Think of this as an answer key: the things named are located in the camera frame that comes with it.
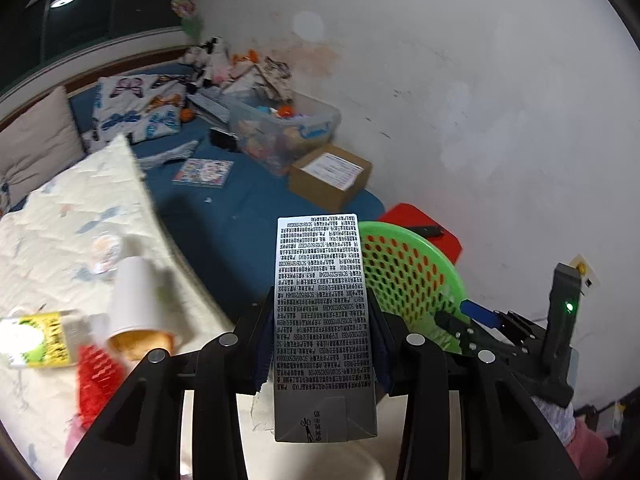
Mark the sticker booklet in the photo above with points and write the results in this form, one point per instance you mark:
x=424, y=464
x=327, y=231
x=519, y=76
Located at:
x=210, y=173

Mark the clear round lidded container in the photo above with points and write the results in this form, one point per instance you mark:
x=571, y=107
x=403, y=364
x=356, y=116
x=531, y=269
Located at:
x=105, y=252

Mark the right gloved hand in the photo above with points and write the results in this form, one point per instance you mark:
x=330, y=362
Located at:
x=561, y=420

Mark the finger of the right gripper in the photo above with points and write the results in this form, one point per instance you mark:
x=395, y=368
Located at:
x=458, y=326
x=480, y=314

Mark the grey pillow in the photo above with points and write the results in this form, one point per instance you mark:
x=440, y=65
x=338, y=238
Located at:
x=38, y=145

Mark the brown cardboard box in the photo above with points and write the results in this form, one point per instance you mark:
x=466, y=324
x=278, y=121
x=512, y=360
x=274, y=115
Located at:
x=329, y=177

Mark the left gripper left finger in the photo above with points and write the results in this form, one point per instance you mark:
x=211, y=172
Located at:
x=264, y=344

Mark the right pink sleeve forearm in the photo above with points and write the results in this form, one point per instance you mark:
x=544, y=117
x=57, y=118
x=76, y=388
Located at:
x=588, y=451

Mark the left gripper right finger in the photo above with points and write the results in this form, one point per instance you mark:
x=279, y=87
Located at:
x=384, y=327

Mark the plush toy pile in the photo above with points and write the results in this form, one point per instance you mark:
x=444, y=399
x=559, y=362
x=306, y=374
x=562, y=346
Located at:
x=212, y=65

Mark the green plastic waste basket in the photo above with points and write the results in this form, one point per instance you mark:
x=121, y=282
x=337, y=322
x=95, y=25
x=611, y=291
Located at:
x=412, y=278

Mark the right butterfly pillow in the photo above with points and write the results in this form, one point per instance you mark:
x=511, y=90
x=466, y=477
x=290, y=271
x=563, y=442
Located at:
x=140, y=107

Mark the yellow green labelled bottle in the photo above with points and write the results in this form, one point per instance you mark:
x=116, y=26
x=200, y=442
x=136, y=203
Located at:
x=43, y=340

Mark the red stool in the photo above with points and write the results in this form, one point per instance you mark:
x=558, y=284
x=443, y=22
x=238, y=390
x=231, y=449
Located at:
x=414, y=220

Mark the silver printed carton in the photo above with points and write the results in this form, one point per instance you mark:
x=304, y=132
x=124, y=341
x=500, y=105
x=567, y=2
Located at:
x=323, y=382

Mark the dark window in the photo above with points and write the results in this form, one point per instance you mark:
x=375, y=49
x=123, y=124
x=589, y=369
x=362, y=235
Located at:
x=47, y=30

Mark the clear plastic storage bin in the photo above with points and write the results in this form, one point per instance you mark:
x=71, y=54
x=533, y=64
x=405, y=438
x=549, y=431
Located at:
x=275, y=141

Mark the red crinkled wrapper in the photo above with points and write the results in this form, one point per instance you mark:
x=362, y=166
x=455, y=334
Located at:
x=98, y=378

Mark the white paper cup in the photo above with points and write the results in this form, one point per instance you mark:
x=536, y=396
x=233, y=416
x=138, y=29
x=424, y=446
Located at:
x=138, y=317

